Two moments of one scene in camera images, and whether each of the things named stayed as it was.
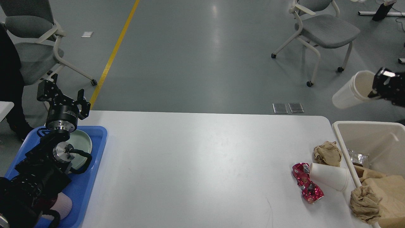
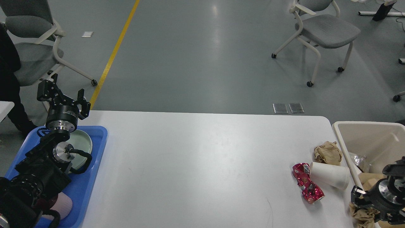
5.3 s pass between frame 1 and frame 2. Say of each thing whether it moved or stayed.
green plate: stayed
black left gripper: stayed
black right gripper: moved
